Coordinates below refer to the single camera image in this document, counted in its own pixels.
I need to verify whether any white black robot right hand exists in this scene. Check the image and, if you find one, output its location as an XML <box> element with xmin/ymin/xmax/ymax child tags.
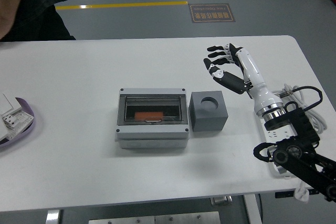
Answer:
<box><xmin>203</xmin><ymin>42</ymin><xmax>284</xmax><ymax>116</ymax></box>

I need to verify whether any orange cylinder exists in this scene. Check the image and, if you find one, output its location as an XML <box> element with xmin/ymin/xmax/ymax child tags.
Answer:
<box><xmin>134</xmin><ymin>112</ymin><xmax>164</xmax><ymax>122</ymax></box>

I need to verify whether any grey box with clear lid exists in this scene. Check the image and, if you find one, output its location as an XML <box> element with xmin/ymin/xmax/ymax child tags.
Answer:
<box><xmin>114</xmin><ymin>88</ymin><xmax>190</xmax><ymax>149</ymax></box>

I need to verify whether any grey cube with round hole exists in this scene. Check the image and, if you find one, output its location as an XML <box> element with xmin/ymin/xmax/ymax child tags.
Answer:
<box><xmin>188</xmin><ymin>90</ymin><xmax>228</xmax><ymax>132</ymax></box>

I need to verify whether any white power strip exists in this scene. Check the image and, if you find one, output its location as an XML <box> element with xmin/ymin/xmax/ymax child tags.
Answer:
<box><xmin>256</xmin><ymin>112</ymin><xmax>299</xmax><ymax>180</ymax></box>

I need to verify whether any brown floor sign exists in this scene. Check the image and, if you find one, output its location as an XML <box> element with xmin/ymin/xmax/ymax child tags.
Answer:
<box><xmin>188</xmin><ymin>3</ymin><xmax>236</xmax><ymax>24</ymax></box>

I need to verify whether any white cloth scrap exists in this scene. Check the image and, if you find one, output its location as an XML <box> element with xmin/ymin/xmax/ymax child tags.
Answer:
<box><xmin>293</xmin><ymin>186</ymin><xmax>311</xmax><ymax>204</ymax></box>

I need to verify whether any white table leg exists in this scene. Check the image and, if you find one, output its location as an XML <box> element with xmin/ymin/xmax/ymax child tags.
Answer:
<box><xmin>46</xmin><ymin>209</ymin><xmax>62</xmax><ymax>224</ymax></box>
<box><xmin>243</xmin><ymin>194</ymin><xmax>263</xmax><ymax>224</ymax></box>

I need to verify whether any yellow floor tape line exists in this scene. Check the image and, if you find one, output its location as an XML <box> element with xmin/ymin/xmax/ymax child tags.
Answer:
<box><xmin>55</xmin><ymin>1</ymin><xmax>189</xmax><ymax>11</ymax></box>

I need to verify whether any person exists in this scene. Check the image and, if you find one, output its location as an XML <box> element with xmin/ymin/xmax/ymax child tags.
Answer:
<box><xmin>0</xmin><ymin>0</ymin><xmax>77</xmax><ymax>42</ymax></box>

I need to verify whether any purple tray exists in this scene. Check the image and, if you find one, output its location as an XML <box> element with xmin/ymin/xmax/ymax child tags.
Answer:
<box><xmin>0</xmin><ymin>97</ymin><xmax>36</xmax><ymax>149</ymax></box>

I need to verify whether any white socket module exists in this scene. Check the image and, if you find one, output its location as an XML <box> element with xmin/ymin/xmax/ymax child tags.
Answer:
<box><xmin>1</xmin><ymin>113</ymin><xmax>19</xmax><ymax>130</ymax></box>

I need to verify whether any white flat panel plate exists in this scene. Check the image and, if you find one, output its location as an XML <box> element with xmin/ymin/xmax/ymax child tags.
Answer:
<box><xmin>0</xmin><ymin>93</ymin><xmax>16</xmax><ymax>116</ymax></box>

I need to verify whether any silver table bracket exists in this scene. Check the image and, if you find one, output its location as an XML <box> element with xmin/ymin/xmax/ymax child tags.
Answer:
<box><xmin>211</xmin><ymin>196</ymin><xmax>233</xmax><ymax>206</ymax></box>

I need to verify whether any grey metal base plate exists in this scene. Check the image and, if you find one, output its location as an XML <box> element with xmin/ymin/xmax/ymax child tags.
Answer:
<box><xmin>88</xmin><ymin>211</ymin><xmax>221</xmax><ymax>224</ymax></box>

